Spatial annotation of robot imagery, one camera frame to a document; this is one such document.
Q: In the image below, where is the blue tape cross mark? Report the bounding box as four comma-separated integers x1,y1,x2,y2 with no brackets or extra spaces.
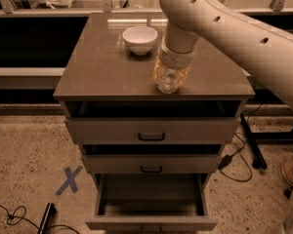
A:
56,166,83,196

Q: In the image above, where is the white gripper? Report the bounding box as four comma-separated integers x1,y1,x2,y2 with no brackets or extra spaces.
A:
152,37,197,86

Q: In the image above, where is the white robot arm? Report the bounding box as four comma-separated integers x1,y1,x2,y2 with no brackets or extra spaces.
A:
158,0,293,110

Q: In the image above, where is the white ceramic bowl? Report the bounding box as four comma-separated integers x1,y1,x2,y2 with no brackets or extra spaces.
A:
122,26,158,56

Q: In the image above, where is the bottom grey drawer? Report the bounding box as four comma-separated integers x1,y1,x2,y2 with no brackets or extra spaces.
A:
86,174,217,233

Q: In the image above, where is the grey drawer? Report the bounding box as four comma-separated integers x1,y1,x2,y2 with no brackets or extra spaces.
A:
62,100,241,144
82,144,222,174
86,174,217,233

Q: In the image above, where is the top grey drawer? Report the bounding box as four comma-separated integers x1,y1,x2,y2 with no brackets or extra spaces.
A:
62,100,241,144

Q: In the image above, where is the black stand leg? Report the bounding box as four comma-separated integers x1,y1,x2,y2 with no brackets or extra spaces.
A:
240,114,268,170

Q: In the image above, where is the black caster wheel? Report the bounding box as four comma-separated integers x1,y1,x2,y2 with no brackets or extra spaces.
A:
283,186,293,199

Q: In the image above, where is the black device on floor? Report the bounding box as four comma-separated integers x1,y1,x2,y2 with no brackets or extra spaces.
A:
37,203,57,234

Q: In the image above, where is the brown shoe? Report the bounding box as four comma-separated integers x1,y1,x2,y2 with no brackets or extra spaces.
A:
281,160,293,186

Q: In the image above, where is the grey drawer cabinet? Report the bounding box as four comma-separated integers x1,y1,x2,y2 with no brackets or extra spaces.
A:
53,12,256,234

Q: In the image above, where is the middle grey drawer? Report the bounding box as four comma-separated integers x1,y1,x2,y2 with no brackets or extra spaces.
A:
82,144,222,174

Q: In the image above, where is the black floor cable left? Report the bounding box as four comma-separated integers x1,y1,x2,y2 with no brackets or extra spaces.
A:
0,199,81,234

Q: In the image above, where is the clear plastic water bottle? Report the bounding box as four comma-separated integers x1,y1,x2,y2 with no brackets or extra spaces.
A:
154,63,182,95

